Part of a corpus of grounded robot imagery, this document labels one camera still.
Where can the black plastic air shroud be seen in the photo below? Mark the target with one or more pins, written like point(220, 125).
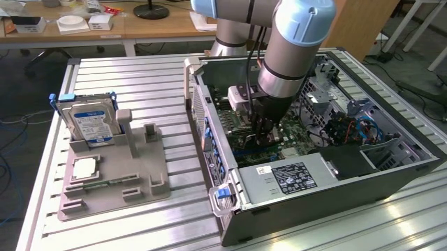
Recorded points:
point(346, 162)

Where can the green RAM stick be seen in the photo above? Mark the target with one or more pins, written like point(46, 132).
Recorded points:
point(105, 183)

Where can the white paper folder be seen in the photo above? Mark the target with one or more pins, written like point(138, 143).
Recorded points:
point(202, 24)

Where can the silver CPU chip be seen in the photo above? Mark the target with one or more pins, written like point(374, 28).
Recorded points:
point(85, 168)

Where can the grey metal disk bay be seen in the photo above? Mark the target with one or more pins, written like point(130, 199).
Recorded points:
point(388, 154)

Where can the black floor stand foot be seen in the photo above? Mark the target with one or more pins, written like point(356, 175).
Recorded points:
point(426, 91)

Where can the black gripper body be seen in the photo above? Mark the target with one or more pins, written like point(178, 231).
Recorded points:
point(274, 109)

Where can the wooden desk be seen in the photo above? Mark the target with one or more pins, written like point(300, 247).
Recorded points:
point(157, 26)

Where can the silver chipset heatsink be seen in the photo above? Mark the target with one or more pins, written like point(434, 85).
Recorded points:
point(289, 153)

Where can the hard disk in blue caddy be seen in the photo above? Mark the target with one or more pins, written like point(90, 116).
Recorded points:
point(92, 125)

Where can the black power adaptor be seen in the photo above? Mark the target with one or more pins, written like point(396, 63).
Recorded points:
point(385, 57)

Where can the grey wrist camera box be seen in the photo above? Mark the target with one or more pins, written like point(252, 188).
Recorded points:
point(240, 100)

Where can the metal drive cage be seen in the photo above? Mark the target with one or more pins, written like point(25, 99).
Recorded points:
point(320, 100)

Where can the grey printed parts rack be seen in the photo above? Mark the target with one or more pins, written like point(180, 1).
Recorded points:
point(112, 188)

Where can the grey cup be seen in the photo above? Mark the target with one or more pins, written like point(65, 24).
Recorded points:
point(52, 3)

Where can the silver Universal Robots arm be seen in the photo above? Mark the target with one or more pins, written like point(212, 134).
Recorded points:
point(297, 52)

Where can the red packet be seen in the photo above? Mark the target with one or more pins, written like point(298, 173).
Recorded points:
point(113, 11)

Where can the white round part on square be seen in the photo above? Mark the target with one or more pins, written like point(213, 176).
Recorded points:
point(74, 26)

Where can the black round lamp base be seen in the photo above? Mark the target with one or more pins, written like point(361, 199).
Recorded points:
point(152, 11)

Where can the green motherboard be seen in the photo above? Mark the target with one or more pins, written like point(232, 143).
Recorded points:
point(296, 134)

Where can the white box with black top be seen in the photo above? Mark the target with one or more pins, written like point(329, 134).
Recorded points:
point(30, 27)

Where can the grey power supply unit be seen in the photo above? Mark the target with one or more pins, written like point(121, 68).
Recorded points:
point(258, 188)

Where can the black chair base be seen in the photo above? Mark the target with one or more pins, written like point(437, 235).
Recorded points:
point(38, 60)

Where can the small white box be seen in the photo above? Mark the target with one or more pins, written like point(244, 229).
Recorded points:
point(102, 24)

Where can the white table frame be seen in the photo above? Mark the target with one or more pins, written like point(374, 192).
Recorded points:
point(402, 26)

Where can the black open PC case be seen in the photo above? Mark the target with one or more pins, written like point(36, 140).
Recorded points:
point(314, 209)

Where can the wooden cabinet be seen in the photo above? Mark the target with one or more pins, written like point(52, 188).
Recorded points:
point(366, 26)

